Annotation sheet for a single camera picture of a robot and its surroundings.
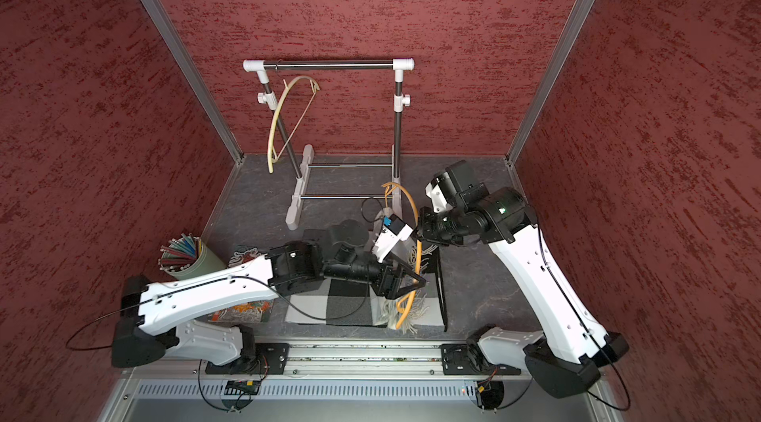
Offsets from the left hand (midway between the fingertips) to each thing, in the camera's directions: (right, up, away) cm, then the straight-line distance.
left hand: (413, 284), depth 59 cm
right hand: (+1, +8, +5) cm, 9 cm away
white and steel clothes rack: (-37, +25, +47) cm, 65 cm away
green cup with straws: (-62, 0, +21) cm, 65 cm away
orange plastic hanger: (-2, -5, +1) cm, 6 cm away
